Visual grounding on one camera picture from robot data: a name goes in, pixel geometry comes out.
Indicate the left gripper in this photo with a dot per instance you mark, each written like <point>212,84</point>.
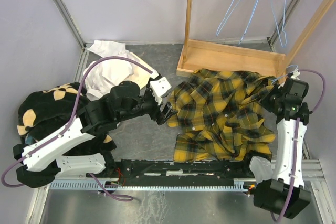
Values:
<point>157,115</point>

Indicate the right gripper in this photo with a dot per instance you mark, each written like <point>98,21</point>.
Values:
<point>264,97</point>

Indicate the yellow plaid shirt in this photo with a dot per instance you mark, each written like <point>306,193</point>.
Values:
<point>220,116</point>

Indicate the wooden clothes rack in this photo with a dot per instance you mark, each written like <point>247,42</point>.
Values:
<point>200,54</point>

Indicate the white shirt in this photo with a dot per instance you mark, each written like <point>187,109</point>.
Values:
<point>111,73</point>

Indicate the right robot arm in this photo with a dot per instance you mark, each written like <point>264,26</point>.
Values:
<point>280,188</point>

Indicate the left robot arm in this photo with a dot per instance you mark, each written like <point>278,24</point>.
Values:
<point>43,162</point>

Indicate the black floral blanket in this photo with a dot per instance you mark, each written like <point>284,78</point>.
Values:
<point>43,112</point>

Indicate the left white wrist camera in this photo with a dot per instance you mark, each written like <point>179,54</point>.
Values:
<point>159,85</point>

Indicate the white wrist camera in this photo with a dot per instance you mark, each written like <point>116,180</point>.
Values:
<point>291,75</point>
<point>159,85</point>

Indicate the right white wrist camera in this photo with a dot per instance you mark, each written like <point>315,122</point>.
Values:
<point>291,75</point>

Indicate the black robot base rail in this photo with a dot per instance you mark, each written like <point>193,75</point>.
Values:
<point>150,172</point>

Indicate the white slotted cable duct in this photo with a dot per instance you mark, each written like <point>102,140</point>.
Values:
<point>91,184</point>

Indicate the aluminium corner post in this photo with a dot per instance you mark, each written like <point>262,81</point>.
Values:
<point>61,6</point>

